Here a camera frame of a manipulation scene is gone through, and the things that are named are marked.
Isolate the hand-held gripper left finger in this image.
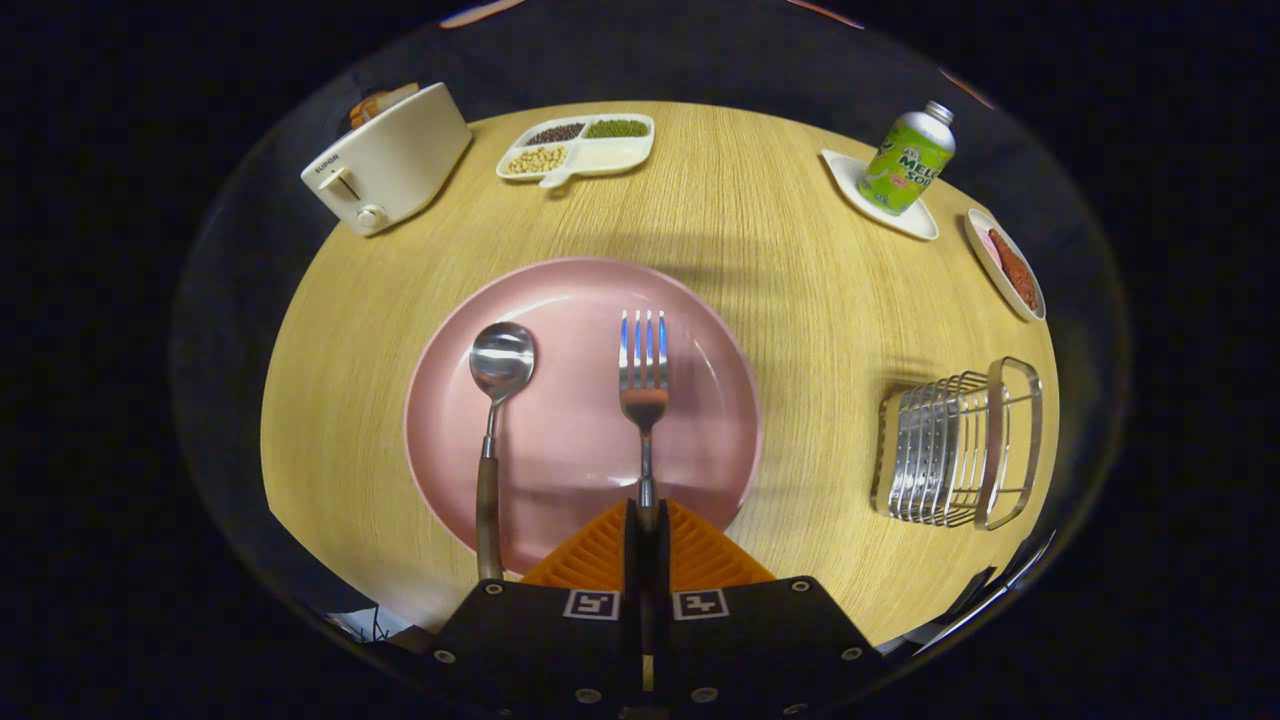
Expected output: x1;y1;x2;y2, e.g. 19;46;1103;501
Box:
405;498;646;720

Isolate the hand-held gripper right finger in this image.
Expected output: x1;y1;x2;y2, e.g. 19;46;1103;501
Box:
650;498;886;720

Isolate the metal fork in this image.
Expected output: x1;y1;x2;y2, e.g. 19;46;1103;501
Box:
618;310;669;691

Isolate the metal spoon with wooden handle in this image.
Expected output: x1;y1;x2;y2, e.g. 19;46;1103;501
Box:
468;322;537;581

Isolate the round pink plate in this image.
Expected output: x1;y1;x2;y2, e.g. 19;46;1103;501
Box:
403;257;763;576

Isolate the white divided dish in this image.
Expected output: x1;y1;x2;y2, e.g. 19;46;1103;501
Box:
496;113;656;189

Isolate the pile of yellow soybeans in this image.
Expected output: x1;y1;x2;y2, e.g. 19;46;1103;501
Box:
505;146;568;177

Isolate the white coaster dish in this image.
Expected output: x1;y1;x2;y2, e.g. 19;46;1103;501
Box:
820;150;941;241

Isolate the white oval food plate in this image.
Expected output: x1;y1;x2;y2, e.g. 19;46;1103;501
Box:
965;208;1047;323

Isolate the red meat piece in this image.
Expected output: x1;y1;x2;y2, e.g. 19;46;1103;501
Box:
988;228;1041;313

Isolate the cream toaster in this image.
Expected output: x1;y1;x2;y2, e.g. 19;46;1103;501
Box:
300;82;473;237

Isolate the green soda bottle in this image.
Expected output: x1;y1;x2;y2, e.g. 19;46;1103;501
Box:
857;100;956;217

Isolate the toast slice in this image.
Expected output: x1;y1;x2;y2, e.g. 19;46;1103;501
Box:
348;83;421;129

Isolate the metal wire cutlery rack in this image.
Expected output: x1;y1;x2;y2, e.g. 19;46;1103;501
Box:
870;357;1043;531

